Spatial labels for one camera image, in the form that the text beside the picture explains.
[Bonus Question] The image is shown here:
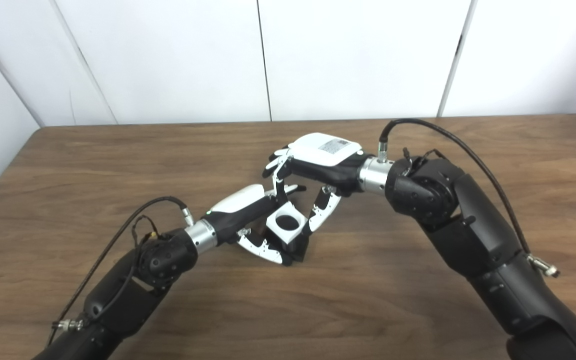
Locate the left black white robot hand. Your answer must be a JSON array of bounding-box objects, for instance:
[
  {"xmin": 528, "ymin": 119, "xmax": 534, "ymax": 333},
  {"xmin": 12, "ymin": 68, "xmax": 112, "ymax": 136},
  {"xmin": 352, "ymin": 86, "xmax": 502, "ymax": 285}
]
[{"xmin": 203, "ymin": 183, "xmax": 308, "ymax": 266}]

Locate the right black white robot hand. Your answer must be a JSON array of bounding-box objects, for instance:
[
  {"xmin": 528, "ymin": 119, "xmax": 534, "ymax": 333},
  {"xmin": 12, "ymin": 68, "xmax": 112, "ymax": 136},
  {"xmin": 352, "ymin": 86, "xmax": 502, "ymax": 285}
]
[{"xmin": 262, "ymin": 132, "xmax": 368, "ymax": 233}]

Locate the right thin black wrist wire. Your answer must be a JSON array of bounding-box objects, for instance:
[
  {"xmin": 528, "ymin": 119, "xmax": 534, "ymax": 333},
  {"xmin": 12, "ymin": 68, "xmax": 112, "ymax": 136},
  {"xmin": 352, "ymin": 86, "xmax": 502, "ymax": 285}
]
[{"xmin": 402, "ymin": 147, "xmax": 448, "ymax": 176}]

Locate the white square piece with hole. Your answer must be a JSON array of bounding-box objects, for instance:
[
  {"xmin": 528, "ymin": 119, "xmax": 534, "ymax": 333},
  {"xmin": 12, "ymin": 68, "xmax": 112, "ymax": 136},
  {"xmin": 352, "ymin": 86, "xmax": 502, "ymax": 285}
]
[{"xmin": 266, "ymin": 202, "xmax": 304, "ymax": 246}]

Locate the black peg with square base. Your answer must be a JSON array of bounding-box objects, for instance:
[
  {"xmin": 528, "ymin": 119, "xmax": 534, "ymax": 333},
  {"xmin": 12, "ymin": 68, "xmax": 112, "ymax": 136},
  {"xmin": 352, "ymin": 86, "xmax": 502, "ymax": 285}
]
[{"xmin": 275, "ymin": 215, "xmax": 311, "ymax": 267}]

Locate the left thin black wrist wire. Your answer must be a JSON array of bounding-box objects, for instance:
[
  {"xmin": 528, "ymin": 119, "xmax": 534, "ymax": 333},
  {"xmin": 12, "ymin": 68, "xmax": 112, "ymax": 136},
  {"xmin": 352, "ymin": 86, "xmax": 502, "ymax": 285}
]
[{"xmin": 132, "ymin": 215, "xmax": 159, "ymax": 247}]

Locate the thin black wrist wire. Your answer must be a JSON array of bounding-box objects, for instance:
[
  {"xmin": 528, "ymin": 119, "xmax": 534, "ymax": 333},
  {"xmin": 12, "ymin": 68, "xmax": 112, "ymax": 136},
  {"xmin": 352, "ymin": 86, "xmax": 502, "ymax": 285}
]
[
  {"xmin": 402, "ymin": 147, "xmax": 448, "ymax": 176},
  {"xmin": 132, "ymin": 215, "xmax": 159, "ymax": 247}
]

